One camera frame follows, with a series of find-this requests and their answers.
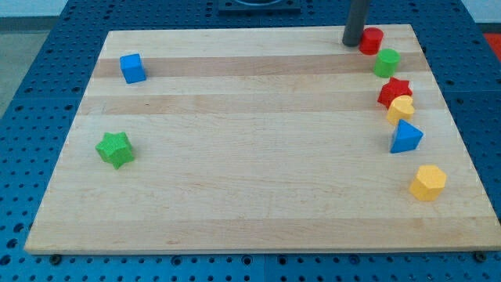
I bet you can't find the green wooden cylinder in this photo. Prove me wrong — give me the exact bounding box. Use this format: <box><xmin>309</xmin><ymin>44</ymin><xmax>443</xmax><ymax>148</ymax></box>
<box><xmin>373</xmin><ymin>49</ymin><xmax>401</xmax><ymax>78</ymax></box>

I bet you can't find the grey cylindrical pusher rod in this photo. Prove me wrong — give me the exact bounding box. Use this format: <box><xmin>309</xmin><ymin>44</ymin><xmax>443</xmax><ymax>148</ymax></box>
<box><xmin>342</xmin><ymin>0</ymin><xmax>370</xmax><ymax>47</ymax></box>

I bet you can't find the red wooden cylinder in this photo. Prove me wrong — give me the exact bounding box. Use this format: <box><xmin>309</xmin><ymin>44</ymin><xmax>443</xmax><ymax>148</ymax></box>
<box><xmin>359</xmin><ymin>27</ymin><xmax>384</xmax><ymax>55</ymax></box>

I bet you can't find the blue wooden triangle block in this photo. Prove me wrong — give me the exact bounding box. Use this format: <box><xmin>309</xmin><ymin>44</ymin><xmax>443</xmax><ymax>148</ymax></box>
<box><xmin>390</xmin><ymin>119</ymin><xmax>424</xmax><ymax>154</ymax></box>

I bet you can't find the green wooden star block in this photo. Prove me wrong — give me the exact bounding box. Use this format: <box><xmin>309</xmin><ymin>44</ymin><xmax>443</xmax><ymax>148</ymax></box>
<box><xmin>95</xmin><ymin>132</ymin><xmax>135</xmax><ymax>169</ymax></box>

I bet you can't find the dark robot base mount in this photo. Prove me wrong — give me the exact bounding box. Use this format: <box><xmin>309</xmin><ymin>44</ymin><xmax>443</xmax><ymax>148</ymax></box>
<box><xmin>215</xmin><ymin>0</ymin><xmax>301</xmax><ymax>14</ymax></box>

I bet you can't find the red wooden star block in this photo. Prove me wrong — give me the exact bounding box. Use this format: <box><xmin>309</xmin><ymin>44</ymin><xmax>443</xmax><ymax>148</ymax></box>
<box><xmin>377</xmin><ymin>77</ymin><xmax>413</xmax><ymax>109</ymax></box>

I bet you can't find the yellow wooden heart block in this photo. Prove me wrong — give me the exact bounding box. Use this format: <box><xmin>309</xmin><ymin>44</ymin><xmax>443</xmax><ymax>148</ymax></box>
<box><xmin>386</xmin><ymin>95</ymin><xmax>415</xmax><ymax>125</ymax></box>

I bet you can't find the yellow wooden hexagon block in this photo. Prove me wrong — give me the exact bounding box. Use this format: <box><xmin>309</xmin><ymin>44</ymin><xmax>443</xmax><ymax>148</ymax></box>
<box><xmin>409</xmin><ymin>164</ymin><xmax>447</xmax><ymax>201</ymax></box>

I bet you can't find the light wooden board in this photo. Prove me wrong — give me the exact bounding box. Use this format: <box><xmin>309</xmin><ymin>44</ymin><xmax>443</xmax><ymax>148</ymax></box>
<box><xmin>24</xmin><ymin>24</ymin><xmax>500</xmax><ymax>255</ymax></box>

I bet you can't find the blue wooden cube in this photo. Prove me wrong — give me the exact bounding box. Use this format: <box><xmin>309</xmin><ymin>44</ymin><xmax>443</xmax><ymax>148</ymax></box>
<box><xmin>120</xmin><ymin>53</ymin><xmax>146</xmax><ymax>84</ymax></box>

